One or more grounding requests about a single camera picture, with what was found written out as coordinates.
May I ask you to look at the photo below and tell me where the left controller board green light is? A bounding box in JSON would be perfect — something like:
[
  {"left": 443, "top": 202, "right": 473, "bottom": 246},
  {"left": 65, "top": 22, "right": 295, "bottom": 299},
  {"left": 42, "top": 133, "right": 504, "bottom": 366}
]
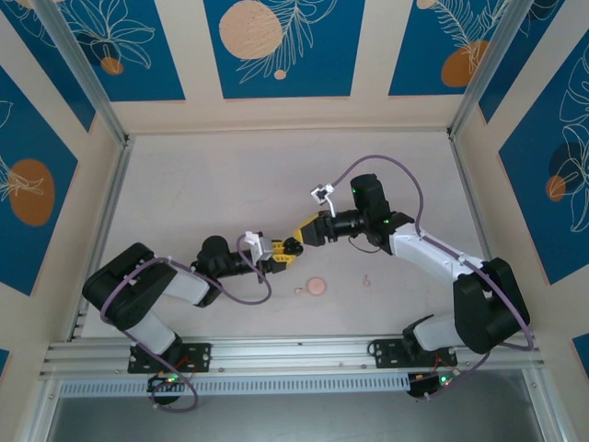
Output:
[{"left": 146, "top": 373, "right": 185, "bottom": 392}]

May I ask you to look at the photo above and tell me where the controller board green light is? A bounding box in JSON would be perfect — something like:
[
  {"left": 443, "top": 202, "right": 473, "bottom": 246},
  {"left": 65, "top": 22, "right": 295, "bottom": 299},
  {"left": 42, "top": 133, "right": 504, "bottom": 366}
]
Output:
[
  {"left": 146, "top": 373, "right": 185, "bottom": 392},
  {"left": 408, "top": 373, "right": 455, "bottom": 401}
]

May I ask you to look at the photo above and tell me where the grey metal sheet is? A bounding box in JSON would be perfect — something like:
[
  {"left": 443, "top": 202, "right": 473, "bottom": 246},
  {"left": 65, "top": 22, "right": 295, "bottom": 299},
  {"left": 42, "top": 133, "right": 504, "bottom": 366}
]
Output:
[{"left": 48, "top": 395, "right": 542, "bottom": 442}]

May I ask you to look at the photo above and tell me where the right controller board green light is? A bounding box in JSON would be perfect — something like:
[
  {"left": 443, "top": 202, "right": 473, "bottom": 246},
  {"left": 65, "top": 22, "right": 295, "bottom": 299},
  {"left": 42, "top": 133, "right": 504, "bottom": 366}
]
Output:
[{"left": 408, "top": 373, "right": 455, "bottom": 401}]

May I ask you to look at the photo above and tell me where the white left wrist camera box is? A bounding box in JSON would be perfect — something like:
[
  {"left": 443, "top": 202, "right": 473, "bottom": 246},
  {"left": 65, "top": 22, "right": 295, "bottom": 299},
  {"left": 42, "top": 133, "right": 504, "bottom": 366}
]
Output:
[{"left": 243, "top": 229, "right": 273, "bottom": 264}]

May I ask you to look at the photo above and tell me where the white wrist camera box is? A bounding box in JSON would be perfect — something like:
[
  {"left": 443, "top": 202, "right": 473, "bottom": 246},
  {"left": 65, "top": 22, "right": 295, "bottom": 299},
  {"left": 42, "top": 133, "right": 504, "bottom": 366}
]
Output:
[
  {"left": 308, "top": 182, "right": 338, "bottom": 217},
  {"left": 243, "top": 229, "right": 273, "bottom": 264}
]

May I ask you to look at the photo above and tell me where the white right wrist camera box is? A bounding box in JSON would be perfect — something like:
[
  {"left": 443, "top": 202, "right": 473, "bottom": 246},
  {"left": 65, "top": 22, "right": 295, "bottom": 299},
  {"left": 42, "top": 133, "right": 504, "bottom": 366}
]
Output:
[{"left": 308, "top": 182, "right": 338, "bottom": 217}]

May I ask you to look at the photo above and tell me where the thin black wrist wire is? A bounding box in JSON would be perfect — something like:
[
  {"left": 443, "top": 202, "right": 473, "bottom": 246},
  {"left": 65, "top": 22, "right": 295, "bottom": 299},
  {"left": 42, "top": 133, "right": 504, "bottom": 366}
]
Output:
[{"left": 347, "top": 237, "right": 383, "bottom": 254}]

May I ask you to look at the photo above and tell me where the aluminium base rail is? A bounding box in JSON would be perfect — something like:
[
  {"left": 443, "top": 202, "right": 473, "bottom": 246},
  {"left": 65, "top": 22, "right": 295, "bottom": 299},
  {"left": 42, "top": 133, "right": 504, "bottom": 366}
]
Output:
[{"left": 39, "top": 331, "right": 547, "bottom": 377}]

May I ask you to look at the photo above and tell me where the aluminium right side rail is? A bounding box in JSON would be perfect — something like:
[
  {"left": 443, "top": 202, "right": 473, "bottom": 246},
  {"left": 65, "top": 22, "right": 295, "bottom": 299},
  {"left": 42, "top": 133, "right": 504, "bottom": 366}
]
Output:
[{"left": 448, "top": 131, "right": 514, "bottom": 332}]

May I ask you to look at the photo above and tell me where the aluminium left side rail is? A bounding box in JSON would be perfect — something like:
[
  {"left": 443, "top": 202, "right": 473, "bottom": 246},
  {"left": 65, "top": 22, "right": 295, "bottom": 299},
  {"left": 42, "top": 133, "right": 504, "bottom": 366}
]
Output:
[{"left": 68, "top": 135, "right": 134, "bottom": 342}]

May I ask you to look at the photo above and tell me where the grey slotted cable duct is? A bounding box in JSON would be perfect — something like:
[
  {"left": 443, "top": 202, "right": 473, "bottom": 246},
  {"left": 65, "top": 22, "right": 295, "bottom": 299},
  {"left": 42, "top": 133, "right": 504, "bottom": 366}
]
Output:
[{"left": 58, "top": 372, "right": 410, "bottom": 398}]

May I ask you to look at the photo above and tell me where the aluminium right frame post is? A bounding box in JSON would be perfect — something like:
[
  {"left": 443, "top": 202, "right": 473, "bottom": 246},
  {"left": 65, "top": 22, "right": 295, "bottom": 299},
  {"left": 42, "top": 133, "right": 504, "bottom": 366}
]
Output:
[{"left": 448, "top": 0, "right": 539, "bottom": 139}]

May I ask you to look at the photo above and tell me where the aluminium frame post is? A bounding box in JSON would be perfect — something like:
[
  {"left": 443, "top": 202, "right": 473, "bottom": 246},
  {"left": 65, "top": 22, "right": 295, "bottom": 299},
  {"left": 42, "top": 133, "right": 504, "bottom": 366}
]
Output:
[
  {"left": 448, "top": 0, "right": 539, "bottom": 139},
  {"left": 31, "top": 0, "right": 130, "bottom": 146}
]

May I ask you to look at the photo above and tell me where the aluminium left frame post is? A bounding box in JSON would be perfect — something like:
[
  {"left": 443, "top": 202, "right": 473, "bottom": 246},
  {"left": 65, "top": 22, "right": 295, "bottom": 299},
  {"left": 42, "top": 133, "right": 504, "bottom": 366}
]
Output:
[{"left": 31, "top": 0, "right": 130, "bottom": 146}]

